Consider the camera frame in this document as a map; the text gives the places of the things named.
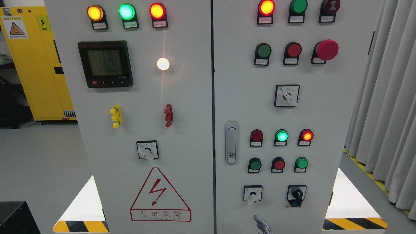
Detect white selector switch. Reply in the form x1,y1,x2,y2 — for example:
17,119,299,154
136,140,160,160
243,185,263,205
274,84,300,108

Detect yellow terminal connector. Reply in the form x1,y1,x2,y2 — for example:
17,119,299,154
110,105,123,129

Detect dark red indicator lamp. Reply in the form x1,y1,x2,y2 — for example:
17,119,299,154
250,129,264,147

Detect green start push button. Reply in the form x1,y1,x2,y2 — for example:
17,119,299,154
248,157,262,174

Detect lower white selector switch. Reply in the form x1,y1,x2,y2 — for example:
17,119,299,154
243,185,263,205

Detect dark red buzzer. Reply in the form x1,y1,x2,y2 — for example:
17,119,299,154
318,0,341,23

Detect red stop push button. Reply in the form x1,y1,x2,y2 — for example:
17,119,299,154
270,157,286,173

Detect red terminal connector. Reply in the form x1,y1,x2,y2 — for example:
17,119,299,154
164,104,174,128

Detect red push button upper row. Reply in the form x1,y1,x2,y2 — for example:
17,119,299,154
283,42,302,65

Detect left white selector switch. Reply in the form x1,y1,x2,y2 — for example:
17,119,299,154
136,140,160,160

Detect black knob selector switch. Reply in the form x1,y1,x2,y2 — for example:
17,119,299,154
286,185,307,207

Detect red emergency stop mushroom button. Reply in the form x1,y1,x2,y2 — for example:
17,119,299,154
310,39,339,65

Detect black digital power meter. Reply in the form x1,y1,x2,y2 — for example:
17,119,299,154
77,40,134,88

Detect upper right white selector switch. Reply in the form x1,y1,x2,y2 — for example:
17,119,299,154
274,84,300,108

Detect green indicator lamp top left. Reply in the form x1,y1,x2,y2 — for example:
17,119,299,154
118,3,139,29

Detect green push button top right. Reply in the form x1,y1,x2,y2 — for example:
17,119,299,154
288,0,308,24

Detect lit red indicator lamp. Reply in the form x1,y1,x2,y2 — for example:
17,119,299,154
297,129,314,146

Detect white lit indicator lamp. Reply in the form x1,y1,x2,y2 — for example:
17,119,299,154
157,58,170,71

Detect grey curtain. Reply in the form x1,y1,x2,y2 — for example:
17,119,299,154
345,0,416,220

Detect green push button upper row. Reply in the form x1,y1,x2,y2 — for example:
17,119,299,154
254,43,272,66

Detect yellow indicator lamp top left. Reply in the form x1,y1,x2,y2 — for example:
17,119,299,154
87,5,108,30

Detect bright green push button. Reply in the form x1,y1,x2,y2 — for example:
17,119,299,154
293,157,309,173

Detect red indicator lamp top left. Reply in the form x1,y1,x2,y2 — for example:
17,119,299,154
149,2,168,28

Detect silver door handle lock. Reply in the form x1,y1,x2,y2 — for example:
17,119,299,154
225,121,238,164

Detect lit green indicator lamp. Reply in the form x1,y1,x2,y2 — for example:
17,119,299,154
274,129,289,147

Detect white electrical control cabinet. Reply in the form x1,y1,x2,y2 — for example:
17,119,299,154
45,0,382,234

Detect yellow safety cabinet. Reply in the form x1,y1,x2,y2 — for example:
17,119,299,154
1,6,77,122

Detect red high voltage warning sticker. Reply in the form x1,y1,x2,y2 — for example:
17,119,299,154
130,167,192,222

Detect red indicator lamp top right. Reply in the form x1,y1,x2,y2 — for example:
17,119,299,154
257,0,276,25

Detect black box lower left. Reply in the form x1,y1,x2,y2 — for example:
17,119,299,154
0,201,40,234

